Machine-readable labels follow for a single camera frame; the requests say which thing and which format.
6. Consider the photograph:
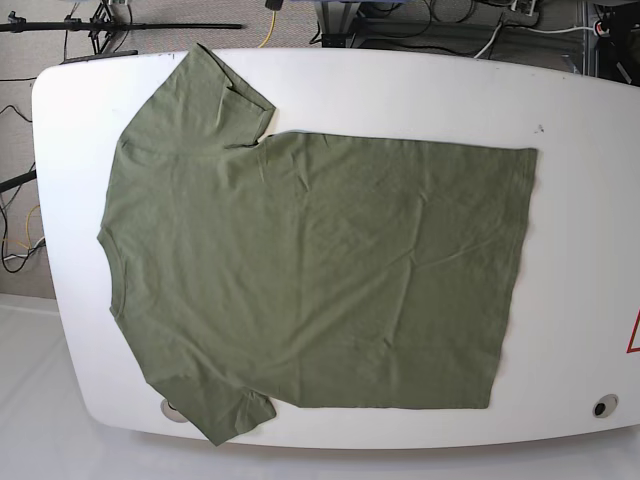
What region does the olive green T-shirt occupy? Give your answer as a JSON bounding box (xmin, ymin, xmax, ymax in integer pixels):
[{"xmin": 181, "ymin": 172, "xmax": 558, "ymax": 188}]
[{"xmin": 98, "ymin": 45, "xmax": 538, "ymax": 445}]

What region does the black tripod stand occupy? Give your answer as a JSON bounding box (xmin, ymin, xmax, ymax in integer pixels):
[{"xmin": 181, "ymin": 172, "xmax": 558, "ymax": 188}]
[{"xmin": 1, "ymin": 1, "xmax": 244, "ymax": 61}]

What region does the red triangle sticker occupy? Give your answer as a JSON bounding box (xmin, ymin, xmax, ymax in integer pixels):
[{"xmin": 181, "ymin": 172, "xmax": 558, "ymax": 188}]
[{"xmin": 626, "ymin": 312, "xmax": 640, "ymax": 353}]

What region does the left table cable grommet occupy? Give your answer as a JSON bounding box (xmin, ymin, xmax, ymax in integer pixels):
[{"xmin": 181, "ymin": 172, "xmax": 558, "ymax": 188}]
[{"xmin": 160, "ymin": 399, "xmax": 188, "ymax": 424}]

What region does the table cable grommet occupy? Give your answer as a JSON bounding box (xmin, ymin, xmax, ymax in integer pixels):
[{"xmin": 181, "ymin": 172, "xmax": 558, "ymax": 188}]
[
  {"xmin": 160, "ymin": 399, "xmax": 188, "ymax": 424},
  {"xmin": 592, "ymin": 394, "xmax": 619, "ymax": 418}
]

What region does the yellow hanging cable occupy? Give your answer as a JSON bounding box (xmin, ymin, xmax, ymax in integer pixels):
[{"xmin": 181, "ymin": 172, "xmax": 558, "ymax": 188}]
[{"xmin": 258, "ymin": 8, "xmax": 278, "ymax": 50}]

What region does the yellow floor cable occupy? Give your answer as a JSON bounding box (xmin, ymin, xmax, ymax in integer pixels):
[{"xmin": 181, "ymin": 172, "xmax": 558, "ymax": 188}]
[{"xmin": 0, "ymin": 203, "xmax": 45, "ymax": 257}]

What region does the black floor cable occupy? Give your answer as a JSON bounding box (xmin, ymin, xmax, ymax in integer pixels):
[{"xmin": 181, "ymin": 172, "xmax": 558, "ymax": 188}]
[{"xmin": 0, "ymin": 103, "xmax": 39, "ymax": 274}]

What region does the right table cable grommet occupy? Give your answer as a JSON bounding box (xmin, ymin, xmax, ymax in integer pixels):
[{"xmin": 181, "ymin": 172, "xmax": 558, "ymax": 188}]
[{"xmin": 592, "ymin": 394, "xmax": 619, "ymax": 418}]

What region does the white power cable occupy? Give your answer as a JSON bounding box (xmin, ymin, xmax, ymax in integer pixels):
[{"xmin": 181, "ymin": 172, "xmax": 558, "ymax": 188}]
[{"xmin": 473, "ymin": 19, "xmax": 596, "ymax": 60}]

